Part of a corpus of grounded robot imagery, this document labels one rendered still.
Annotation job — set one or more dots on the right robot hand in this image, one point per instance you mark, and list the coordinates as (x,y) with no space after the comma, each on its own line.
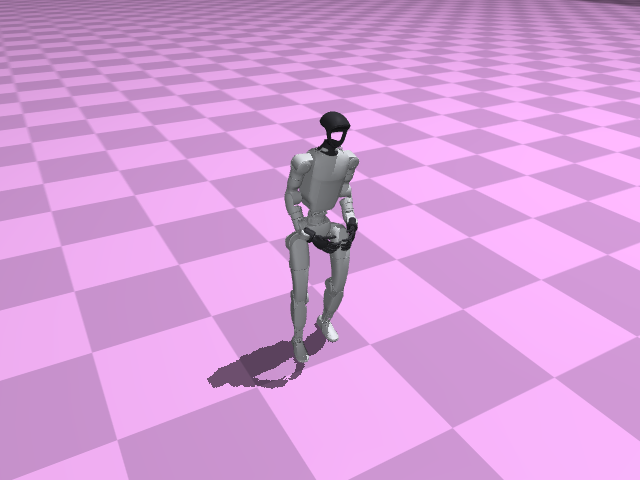
(321,242)

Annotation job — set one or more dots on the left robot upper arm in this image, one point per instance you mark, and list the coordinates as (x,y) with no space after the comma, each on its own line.
(353,163)

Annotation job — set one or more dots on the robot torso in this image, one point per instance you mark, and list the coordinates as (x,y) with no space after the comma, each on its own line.
(321,187)

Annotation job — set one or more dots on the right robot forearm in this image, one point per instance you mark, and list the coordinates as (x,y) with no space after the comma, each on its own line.
(297,217)

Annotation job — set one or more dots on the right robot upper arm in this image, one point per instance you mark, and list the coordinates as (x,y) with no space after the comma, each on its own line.
(300,165)

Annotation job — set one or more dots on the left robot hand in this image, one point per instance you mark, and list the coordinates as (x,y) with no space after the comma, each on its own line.
(351,229)

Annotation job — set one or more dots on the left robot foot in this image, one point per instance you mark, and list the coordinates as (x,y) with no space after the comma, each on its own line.
(327,330)

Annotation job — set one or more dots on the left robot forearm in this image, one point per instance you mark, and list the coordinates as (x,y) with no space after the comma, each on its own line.
(347,208)

